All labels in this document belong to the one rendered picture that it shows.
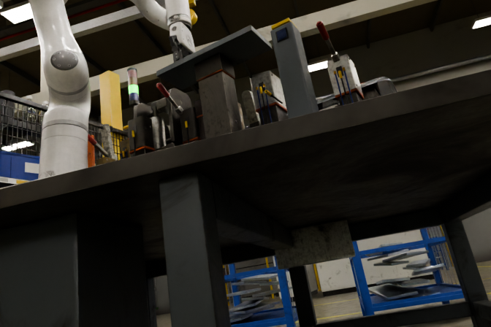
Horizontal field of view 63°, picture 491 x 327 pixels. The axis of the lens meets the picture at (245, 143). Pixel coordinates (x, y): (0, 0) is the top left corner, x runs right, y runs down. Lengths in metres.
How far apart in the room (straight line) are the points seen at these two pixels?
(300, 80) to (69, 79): 0.64
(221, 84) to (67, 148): 0.47
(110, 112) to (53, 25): 1.50
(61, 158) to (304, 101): 0.66
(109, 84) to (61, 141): 1.78
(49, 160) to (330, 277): 8.44
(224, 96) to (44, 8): 0.62
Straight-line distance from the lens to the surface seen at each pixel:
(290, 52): 1.17
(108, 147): 1.85
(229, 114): 1.20
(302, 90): 1.11
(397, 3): 5.38
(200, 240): 0.71
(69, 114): 1.22
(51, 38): 1.36
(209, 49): 1.29
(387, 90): 1.47
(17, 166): 2.03
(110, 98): 2.89
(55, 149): 1.18
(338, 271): 9.29
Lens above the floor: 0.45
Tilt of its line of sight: 19 degrees up
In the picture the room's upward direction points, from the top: 10 degrees counter-clockwise
